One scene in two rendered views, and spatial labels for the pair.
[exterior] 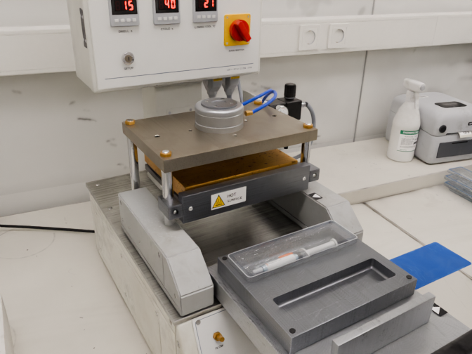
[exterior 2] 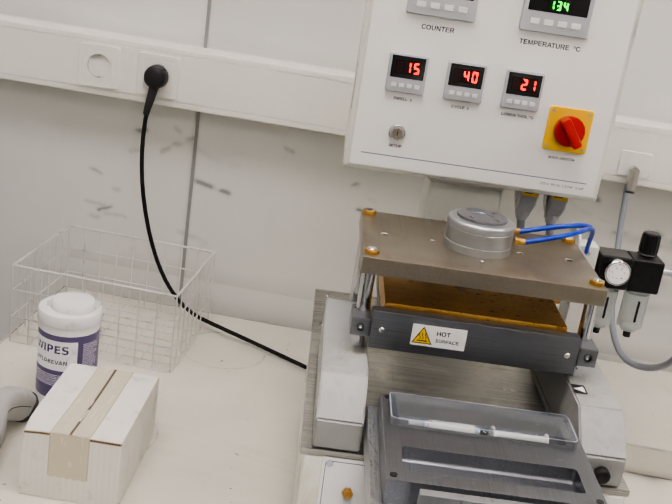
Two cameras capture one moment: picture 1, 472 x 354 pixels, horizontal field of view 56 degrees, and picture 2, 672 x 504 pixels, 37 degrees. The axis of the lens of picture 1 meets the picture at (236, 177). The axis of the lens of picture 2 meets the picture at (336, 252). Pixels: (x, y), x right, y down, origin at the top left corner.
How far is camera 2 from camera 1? 0.52 m
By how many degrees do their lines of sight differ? 28
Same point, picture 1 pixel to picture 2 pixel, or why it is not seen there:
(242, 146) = (476, 275)
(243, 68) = (567, 187)
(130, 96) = not seen: hidden behind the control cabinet
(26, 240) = (227, 350)
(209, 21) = (524, 109)
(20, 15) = (325, 53)
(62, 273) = (245, 401)
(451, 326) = not seen: outside the picture
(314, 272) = (479, 449)
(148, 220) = (335, 333)
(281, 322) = (389, 464)
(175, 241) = (347, 361)
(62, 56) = not seen: hidden behind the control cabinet
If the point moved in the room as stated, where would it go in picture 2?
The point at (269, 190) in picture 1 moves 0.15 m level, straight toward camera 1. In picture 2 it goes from (504, 351) to (433, 390)
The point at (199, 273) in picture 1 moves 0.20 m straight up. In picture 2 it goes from (352, 404) to (383, 221)
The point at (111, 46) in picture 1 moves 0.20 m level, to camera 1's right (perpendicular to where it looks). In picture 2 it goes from (379, 112) to (528, 151)
